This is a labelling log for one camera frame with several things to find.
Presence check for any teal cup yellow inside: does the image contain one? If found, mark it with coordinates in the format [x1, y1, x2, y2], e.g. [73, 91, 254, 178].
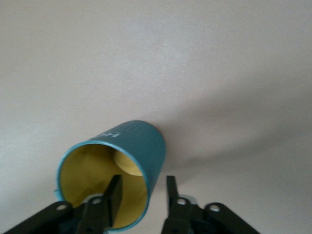
[53, 119, 167, 231]

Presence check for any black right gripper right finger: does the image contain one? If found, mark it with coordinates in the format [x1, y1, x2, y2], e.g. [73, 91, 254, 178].
[162, 175, 259, 234]

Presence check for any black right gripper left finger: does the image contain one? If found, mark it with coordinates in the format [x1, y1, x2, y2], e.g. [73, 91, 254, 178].
[0, 174, 122, 234]

